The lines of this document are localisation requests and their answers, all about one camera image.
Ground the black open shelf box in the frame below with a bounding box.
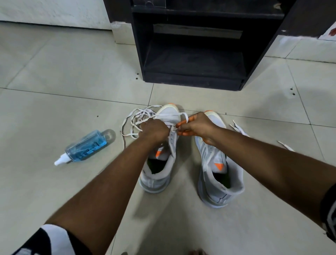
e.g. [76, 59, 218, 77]
[131, 0, 297, 91]

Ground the grey sneaker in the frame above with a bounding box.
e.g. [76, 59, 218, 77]
[195, 110, 245, 208]
[138, 103, 182, 194]

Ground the person's right hand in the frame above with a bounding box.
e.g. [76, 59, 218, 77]
[175, 112, 218, 146]

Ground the blue transparent bottle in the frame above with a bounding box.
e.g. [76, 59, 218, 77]
[54, 129, 117, 166]

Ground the dark brown wooden cabinet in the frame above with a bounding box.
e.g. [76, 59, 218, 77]
[103, 0, 336, 39]

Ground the zebra striped garment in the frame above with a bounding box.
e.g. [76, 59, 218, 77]
[12, 182, 336, 255]

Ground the person's left forearm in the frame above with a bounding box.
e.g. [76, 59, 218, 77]
[46, 136, 163, 255]

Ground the white floral patterned sheet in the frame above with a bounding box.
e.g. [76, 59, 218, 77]
[318, 22, 336, 42]

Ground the person's right forearm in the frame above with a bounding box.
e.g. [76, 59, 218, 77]
[210, 127, 336, 229]

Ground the person's left hand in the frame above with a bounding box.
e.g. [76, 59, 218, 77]
[138, 118, 171, 145]

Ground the clear plastic box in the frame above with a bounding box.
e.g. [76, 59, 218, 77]
[132, 0, 167, 8]

